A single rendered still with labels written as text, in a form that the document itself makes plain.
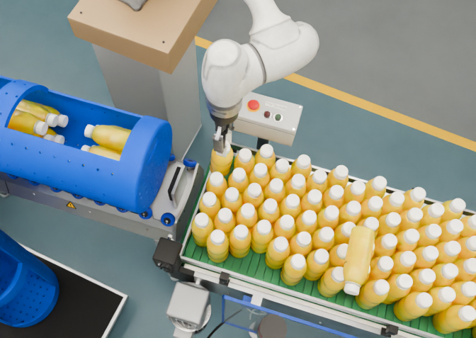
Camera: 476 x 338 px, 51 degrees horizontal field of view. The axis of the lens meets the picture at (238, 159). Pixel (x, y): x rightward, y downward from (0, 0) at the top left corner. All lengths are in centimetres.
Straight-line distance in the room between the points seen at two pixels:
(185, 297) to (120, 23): 93
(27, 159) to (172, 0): 74
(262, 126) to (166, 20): 50
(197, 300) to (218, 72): 79
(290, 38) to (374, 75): 201
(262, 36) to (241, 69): 11
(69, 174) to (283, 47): 69
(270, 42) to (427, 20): 244
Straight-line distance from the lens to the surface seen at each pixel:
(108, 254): 259
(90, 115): 168
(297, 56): 117
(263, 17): 117
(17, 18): 350
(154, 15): 180
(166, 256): 150
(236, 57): 108
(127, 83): 217
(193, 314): 160
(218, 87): 111
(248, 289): 158
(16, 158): 153
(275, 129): 157
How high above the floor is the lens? 244
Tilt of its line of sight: 64 degrees down
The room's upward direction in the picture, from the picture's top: 4 degrees clockwise
